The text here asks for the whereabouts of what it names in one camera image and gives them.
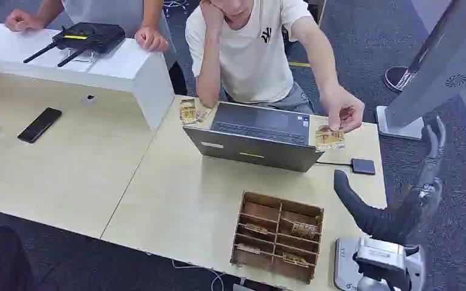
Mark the standing person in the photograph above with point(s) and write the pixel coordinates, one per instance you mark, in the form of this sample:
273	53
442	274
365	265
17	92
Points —
104	10

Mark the white raised counter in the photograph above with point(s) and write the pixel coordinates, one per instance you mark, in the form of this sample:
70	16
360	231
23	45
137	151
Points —
128	68

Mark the seated person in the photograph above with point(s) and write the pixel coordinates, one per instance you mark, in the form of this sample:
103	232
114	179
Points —
253	60

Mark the black smartphone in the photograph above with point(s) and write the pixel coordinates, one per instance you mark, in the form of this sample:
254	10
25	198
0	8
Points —
40	125

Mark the black router with antennas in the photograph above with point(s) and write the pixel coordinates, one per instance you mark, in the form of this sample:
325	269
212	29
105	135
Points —
92	36

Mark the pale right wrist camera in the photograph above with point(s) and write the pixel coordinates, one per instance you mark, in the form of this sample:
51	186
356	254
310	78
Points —
379	255

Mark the wooden compartment box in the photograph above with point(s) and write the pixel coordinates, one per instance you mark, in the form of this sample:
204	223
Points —
257	211

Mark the black external drive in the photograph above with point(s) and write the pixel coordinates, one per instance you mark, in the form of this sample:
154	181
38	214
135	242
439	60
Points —
363	166

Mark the standing person's right hand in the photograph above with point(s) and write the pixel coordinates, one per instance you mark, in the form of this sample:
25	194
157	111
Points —
22	21

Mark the seated person's left hand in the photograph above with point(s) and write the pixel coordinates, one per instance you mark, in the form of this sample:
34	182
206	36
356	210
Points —
343	104

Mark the grey kiosk stand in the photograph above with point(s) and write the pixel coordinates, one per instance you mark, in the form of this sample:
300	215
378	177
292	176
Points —
442	68

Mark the seated person's right hand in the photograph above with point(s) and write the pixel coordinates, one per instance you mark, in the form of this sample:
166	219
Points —
213	18

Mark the wooden furniture piece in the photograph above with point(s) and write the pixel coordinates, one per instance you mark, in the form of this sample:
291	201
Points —
319	10

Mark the standing person's left hand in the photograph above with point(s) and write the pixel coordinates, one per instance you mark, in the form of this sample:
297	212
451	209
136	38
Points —
152	39

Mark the grey laptop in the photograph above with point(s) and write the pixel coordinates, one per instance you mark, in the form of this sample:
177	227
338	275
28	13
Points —
257	148

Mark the black round stand base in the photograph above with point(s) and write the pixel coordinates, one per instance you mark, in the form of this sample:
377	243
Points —
393	78

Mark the white device with logo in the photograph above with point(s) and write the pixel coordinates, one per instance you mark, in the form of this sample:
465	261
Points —
343	265

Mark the chair base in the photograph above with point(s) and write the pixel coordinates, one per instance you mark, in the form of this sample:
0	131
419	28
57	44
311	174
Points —
175	4

